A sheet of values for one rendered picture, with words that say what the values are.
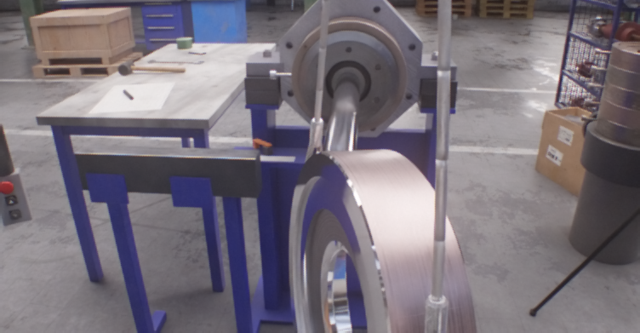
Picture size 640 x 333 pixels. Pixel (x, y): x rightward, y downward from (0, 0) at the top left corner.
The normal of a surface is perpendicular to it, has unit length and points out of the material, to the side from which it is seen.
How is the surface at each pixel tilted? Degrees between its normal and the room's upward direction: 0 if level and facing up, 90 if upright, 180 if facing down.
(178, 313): 0
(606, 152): 90
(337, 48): 90
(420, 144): 90
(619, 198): 90
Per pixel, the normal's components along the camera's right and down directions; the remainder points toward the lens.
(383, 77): -0.09, 0.40
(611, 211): -0.58, 0.33
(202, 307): 0.00, -0.91
